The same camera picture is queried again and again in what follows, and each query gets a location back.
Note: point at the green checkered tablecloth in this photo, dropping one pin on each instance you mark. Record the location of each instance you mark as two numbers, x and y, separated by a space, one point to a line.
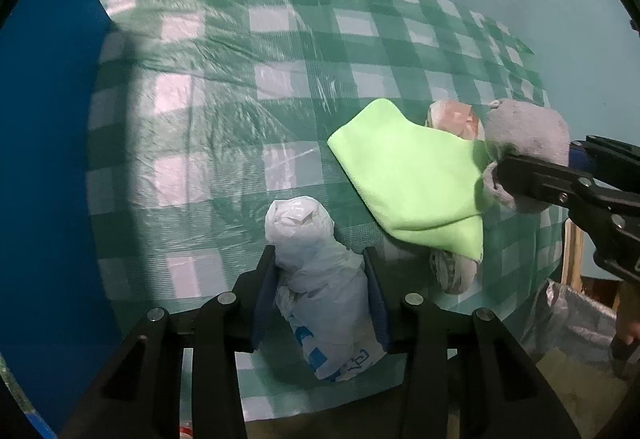
203 112

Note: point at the light green microfiber cloth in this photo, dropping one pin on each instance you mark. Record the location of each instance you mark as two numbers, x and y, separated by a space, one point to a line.
422 185

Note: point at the person's right hand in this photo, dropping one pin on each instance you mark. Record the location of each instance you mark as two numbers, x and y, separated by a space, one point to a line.
628 314

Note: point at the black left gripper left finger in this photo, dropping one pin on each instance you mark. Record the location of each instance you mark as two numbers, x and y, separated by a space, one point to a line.
238 319

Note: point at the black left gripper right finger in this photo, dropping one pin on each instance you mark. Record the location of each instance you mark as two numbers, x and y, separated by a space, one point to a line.
402 319

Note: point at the silver plastic bag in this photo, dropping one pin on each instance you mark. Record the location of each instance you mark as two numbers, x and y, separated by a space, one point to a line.
577 325

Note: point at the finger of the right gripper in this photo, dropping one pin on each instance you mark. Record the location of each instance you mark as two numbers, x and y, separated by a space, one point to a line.
573 187
613 162

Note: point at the grey plush sock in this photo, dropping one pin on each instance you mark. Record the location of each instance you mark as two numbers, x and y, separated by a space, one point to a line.
523 129

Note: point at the blue cardboard box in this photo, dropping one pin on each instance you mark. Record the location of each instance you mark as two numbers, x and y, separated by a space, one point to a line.
57 325

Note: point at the white blue plastic bag bundle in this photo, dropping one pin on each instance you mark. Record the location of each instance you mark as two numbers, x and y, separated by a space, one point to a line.
322 290

